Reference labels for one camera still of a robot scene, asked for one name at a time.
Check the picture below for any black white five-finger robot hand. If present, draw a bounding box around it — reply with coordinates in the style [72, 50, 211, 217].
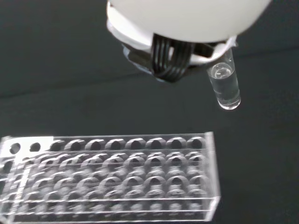
[106, 0, 273, 84]

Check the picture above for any clear acrylic test tube rack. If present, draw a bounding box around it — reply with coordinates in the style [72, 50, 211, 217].
[0, 131, 222, 223]

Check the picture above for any black bench cloth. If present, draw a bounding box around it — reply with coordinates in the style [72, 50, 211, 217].
[0, 0, 299, 224]

